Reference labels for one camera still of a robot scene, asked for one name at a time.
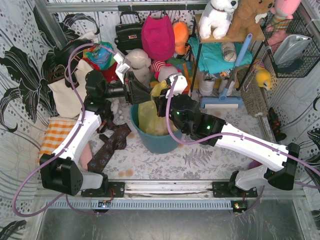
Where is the yellow plastic trash bag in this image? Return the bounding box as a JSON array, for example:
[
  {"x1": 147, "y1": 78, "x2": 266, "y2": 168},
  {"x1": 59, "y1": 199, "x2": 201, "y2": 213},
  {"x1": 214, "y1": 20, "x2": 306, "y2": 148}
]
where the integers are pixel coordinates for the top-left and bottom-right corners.
[{"x1": 138, "y1": 80, "x2": 178, "y2": 136}]

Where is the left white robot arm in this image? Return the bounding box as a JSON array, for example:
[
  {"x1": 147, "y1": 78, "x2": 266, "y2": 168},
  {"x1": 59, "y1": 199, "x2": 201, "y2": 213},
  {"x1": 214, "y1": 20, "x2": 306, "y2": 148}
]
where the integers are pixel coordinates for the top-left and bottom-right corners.
[{"x1": 39, "y1": 70, "x2": 151, "y2": 196}]

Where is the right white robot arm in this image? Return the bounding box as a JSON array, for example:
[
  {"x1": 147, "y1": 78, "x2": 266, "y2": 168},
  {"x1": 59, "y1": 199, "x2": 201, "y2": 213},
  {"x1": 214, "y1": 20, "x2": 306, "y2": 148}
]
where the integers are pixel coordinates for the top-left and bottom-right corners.
[{"x1": 152, "y1": 91, "x2": 299, "y2": 194}]

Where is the teal plastic trash bin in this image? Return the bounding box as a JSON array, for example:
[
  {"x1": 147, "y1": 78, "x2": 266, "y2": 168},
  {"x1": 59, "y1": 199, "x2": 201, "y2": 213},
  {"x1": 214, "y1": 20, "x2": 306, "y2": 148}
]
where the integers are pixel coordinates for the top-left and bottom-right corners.
[{"x1": 130, "y1": 104, "x2": 179, "y2": 154}]

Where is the magenta felt bag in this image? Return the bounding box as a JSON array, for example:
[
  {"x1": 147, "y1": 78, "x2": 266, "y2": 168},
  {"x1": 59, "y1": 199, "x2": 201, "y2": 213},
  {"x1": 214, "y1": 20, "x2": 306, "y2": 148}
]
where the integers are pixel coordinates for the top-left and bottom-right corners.
[{"x1": 141, "y1": 15, "x2": 175, "y2": 61}]

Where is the cream canvas tote bag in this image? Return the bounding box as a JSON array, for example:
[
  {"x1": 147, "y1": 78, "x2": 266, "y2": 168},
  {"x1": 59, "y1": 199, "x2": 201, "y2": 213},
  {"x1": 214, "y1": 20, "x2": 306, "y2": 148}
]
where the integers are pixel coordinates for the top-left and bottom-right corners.
[{"x1": 48, "y1": 59, "x2": 93, "y2": 119}]

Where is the white fluffy plush lamb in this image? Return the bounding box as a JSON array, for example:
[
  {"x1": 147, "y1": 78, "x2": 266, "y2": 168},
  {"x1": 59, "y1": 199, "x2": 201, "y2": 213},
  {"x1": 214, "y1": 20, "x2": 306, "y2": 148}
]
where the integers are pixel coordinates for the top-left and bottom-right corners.
[{"x1": 125, "y1": 48, "x2": 152, "y2": 88}]

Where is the red garment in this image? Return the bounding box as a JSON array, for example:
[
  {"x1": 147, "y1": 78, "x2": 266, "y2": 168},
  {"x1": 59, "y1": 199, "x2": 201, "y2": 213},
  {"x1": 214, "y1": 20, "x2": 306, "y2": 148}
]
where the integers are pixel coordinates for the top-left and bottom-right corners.
[{"x1": 100, "y1": 62, "x2": 119, "y2": 83}]

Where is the pink white plush doll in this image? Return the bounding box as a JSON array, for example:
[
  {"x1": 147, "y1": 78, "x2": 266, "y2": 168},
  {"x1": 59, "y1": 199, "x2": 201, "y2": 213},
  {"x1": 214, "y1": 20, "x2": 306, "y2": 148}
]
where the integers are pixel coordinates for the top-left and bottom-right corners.
[{"x1": 150, "y1": 60, "x2": 182, "y2": 82}]

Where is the rainbow striped cloth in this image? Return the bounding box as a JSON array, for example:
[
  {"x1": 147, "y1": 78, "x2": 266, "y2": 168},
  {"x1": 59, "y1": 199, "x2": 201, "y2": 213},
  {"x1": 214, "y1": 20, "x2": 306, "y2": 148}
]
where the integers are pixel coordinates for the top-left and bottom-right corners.
[{"x1": 166, "y1": 57, "x2": 193, "y2": 95}]

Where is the colourful striped cloth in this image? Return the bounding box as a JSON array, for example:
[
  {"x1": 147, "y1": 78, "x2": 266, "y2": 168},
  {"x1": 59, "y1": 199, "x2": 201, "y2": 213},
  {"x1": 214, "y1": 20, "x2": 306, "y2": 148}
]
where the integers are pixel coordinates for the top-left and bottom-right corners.
[{"x1": 83, "y1": 46, "x2": 116, "y2": 71}]

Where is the dark patterned necktie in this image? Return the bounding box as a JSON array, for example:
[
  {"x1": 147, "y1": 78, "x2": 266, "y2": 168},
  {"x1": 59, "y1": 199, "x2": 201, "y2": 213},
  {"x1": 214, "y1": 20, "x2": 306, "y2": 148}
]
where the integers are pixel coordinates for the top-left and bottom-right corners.
[{"x1": 87, "y1": 118, "x2": 131, "y2": 174}]

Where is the black leather handbag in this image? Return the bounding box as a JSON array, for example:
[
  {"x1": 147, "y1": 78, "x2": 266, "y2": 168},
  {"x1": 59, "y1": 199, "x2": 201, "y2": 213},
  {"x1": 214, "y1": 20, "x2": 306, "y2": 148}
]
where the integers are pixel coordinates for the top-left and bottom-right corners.
[{"x1": 114, "y1": 11, "x2": 144, "y2": 56}]

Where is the light blue squeegee tool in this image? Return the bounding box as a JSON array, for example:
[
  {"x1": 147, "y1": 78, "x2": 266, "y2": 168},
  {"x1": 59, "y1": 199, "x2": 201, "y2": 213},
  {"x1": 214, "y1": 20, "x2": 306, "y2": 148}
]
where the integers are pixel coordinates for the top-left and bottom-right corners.
[{"x1": 200, "y1": 33, "x2": 253, "y2": 109}]

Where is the teal cloth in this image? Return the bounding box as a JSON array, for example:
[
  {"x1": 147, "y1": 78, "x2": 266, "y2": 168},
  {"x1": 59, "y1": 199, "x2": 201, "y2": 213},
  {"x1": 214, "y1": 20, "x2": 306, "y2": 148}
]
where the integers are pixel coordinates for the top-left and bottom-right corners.
[{"x1": 188, "y1": 37, "x2": 253, "y2": 74}]

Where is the orange plush toy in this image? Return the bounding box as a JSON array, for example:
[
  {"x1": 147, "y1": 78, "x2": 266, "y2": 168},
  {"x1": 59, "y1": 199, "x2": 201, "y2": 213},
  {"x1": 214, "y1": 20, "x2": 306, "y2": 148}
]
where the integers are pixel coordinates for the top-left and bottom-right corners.
[{"x1": 172, "y1": 21, "x2": 190, "y2": 55}]

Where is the black hat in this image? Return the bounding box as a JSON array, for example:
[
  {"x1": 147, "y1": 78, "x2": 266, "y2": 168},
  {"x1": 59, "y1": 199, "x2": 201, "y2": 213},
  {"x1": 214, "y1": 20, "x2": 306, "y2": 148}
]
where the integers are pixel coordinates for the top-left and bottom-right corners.
[{"x1": 54, "y1": 39, "x2": 92, "y2": 67}]

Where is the pink cloth roll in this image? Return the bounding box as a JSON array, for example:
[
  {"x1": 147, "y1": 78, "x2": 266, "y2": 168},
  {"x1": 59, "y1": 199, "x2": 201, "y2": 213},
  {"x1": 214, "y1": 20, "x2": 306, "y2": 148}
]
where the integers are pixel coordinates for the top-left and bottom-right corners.
[{"x1": 79, "y1": 143, "x2": 93, "y2": 171}]

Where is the orange checkered cloth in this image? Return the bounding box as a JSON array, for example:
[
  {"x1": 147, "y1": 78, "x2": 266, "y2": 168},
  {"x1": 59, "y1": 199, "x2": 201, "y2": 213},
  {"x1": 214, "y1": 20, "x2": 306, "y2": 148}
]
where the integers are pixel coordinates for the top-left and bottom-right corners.
[{"x1": 37, "y1": 116, "x2": 77, "y2": 162}]

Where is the white plush dog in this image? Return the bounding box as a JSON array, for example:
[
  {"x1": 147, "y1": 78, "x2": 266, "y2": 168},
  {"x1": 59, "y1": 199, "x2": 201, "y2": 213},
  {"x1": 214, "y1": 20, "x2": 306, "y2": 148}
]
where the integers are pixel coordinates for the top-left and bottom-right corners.
[{"x1": 198, "y1": 0, "x2": 239, "y2": 40}]

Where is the yellow plush duck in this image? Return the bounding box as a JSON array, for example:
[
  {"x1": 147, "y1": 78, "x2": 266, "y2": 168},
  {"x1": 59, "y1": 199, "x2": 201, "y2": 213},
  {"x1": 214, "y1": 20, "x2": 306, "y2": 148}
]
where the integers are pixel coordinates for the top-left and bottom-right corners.
[{"x1": 252, "y1": 61, "x2": 272, "y2": 91}]

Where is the brown teddy bear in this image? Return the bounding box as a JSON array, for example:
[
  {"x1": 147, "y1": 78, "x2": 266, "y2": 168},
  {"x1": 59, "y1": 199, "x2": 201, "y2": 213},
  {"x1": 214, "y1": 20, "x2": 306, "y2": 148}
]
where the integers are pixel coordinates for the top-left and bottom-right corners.
[{"x1": 227, "y1": 0, "x2": 275, "y2": 40}]

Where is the grey foil pouch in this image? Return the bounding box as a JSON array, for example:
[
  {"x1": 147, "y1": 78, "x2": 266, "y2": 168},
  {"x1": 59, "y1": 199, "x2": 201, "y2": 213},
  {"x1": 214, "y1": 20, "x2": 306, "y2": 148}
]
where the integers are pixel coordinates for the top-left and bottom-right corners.
[{"x1": 273, "y1": 34, "x2": 312, "y2": 65}]

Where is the pink plush toy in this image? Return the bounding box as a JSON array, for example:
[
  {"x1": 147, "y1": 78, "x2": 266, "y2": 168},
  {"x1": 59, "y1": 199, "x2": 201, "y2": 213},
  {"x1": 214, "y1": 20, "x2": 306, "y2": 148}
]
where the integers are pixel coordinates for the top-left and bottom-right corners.
[{"x1": 270, "y1": 0, "x2": 301, "y2": 25}]

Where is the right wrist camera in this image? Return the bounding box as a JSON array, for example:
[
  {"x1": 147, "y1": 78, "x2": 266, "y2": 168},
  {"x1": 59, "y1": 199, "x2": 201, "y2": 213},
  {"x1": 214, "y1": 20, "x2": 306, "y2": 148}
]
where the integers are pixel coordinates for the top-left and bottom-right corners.
[{"x1": 165, "y1": 72, "x2": 188, "y2": 99}]

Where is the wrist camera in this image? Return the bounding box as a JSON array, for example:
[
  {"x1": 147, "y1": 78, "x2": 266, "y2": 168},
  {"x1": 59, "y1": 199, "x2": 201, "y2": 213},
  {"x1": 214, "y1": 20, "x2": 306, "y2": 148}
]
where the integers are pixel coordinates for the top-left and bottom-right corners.
[
  {"x1": 165, "y1": 72, "x2": 188, "y2": 99},
  {"x1": 113, "y1": 52, "x2": 131, "y2": 84}
]

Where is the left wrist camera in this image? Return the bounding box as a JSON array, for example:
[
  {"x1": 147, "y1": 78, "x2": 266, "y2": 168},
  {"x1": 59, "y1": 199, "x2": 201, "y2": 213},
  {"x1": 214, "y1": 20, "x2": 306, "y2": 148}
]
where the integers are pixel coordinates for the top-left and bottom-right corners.
[{"x1": 113, "y1": 52, "x2": 131, "y2": 84}]

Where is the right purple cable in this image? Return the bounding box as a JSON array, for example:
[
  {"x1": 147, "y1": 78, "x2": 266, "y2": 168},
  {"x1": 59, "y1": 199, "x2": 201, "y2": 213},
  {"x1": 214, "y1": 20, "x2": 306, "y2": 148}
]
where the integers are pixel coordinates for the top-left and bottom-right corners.
[{"x1": 165, "y1": 76, "x2": 320, "y2": 190}]

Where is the purple cable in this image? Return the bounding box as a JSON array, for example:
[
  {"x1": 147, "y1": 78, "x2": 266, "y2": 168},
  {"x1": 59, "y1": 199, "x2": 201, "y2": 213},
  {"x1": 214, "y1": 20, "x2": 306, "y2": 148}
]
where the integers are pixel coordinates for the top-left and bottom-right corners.
[
  {"x1": 165, "y1": 76, "x2": 320, "y2": 190},
  {"x1": 11, "y1": 42, "x2": 118, "y2": 218}
]

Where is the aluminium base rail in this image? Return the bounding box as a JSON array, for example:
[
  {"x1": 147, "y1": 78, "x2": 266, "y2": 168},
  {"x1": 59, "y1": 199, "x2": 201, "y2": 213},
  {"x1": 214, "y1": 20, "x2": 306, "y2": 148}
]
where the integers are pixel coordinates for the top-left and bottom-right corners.
[{"x1": 79, "y1": 178, "x2": 305, "y2": 201}]

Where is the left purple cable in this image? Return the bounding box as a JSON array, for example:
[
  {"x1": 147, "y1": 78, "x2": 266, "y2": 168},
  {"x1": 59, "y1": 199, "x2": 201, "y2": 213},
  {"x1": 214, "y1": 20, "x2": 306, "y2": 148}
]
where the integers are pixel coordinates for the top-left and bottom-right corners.
[{"x1": 11, "y1": 42, "x2": 118, "y2": 218}]

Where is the black wire basket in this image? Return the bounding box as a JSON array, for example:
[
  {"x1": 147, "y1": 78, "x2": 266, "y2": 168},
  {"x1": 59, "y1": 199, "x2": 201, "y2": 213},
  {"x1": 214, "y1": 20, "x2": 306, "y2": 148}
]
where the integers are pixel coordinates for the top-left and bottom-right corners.
[{"x1": 261, "y1": 12, "x2": 320, "y2": 78}]

